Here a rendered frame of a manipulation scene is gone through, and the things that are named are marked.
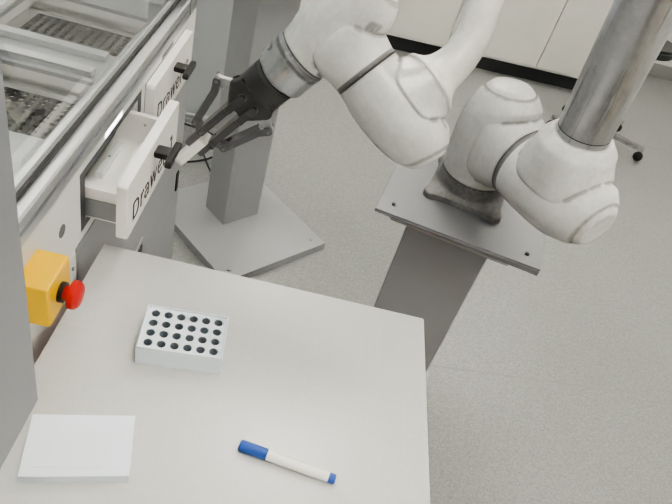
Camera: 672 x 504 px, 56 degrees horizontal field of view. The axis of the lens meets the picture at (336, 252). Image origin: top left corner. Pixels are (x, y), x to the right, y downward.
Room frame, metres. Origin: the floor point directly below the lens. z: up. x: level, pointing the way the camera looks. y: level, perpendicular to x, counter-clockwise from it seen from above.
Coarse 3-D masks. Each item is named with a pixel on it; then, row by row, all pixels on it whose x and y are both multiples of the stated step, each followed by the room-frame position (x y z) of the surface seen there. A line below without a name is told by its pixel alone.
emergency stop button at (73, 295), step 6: (72, 282) 0.55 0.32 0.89; (78, 282) 0.55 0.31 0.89; (66, 288) 0.55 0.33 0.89; (72, 288) 0.54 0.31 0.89; (78, 288) 0.55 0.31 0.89; (84, 288) 0.56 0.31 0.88; (66, 294) 0.54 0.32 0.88; (72, 294) 0.53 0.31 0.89; (78, 294) 0.54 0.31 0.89; (66, 300) 0.53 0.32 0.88; (72, 300) 0.53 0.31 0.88; (78, 300) 0.54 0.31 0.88; (66, 306) 0.53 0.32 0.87; (72, 306) 0.53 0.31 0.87; (78, 306) 0.54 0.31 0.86
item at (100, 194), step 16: (128, 128) 0.98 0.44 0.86; (144, 128) 0.98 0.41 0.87; (112, 144) 0.95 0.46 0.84; (128, 144) 0.96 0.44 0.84; (128, 160) 0.92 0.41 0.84; (112, 176) 0.86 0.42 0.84; (96, 192) 0.74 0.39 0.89; (112, 192) 0.75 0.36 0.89; (96, 208) 0.74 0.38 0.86; (112, 208) 0.74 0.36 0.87
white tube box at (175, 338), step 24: (168, 312) 0.64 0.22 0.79; (192, 312) 0.65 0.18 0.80; (144, 336) 0.58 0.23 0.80; (168, 336) 0.59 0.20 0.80; (192, 336) 0.61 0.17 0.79; (216, 336) 0.62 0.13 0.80; (144, 360) 0.56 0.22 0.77; (168, 360) 0.57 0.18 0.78; (192, 360) 0.57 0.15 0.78; (216, 360) 0.58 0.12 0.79
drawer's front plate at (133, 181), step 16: (176, 112) 1.00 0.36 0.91; (160, 128) 0.91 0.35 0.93; (176, 128) 1.01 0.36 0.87; (144, 144) 0.85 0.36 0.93; (160, 144) 0.90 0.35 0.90; (144, 160) 0.81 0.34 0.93; (128, 176) 0.76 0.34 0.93; (144, 176) 0.82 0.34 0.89; (160, 176) 0.92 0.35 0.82; (128, 192) 0.74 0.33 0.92; (144, 192) 0.82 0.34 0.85; (128, 208) 0.74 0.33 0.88; (128, 224) 0.74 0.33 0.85
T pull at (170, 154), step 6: (174, 144) 0.90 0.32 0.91; (180, 144) 0.91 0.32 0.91; (156, 150) 0.87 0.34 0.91; (162, 150) 0.87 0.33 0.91; (168, 150) 0.88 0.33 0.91; (174, 150) 0.88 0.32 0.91; (156, 156) 0.86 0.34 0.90; (162, 156) 0.86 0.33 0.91; (168, 156) 0.86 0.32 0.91; (174, 156) 0.87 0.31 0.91; (168, 162) 0.85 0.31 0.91; (168, 168) 0.84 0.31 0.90
